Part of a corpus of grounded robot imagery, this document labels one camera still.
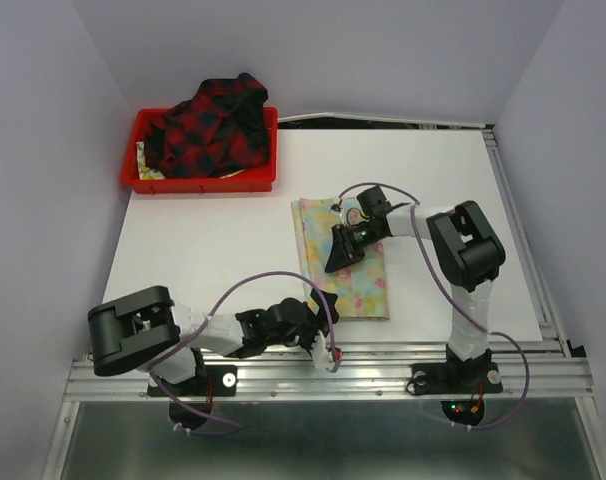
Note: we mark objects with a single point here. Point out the red plastic bin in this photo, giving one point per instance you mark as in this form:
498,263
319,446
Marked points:
142,180

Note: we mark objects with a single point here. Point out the aluminium front rail frame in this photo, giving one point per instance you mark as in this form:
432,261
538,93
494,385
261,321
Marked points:
377,371

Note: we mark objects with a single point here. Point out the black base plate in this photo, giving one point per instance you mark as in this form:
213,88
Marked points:
452,380
213,380

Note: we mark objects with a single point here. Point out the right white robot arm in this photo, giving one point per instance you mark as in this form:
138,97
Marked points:
463,255

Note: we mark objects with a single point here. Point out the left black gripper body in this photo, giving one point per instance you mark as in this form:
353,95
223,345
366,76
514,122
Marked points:
305,331

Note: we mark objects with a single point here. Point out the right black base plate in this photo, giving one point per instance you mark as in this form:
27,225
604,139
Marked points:
452,380

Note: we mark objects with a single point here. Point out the pastel floral skirt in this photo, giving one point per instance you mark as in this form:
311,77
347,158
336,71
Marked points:
361,288

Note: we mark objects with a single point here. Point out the red black plaid skirt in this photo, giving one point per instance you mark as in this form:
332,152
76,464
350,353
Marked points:
218,132

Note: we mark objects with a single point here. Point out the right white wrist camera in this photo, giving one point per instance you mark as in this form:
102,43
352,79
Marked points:
346,213

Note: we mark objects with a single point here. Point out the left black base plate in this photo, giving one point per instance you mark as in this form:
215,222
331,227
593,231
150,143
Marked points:
213,380

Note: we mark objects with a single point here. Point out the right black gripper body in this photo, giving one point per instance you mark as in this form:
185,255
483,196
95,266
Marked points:
353,240

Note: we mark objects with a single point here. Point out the yellow floral cloth in bin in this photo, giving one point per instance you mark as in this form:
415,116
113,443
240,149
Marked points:
147,167

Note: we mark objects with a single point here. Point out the aluminium right rail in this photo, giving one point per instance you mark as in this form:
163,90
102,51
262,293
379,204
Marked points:
550,323

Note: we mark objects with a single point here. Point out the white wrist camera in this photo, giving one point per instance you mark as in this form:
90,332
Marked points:
346,213
322,356

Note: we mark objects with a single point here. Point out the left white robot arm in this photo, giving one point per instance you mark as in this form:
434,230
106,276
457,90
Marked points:
148,331

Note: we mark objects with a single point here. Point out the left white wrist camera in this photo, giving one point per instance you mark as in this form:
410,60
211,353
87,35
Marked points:
322,356

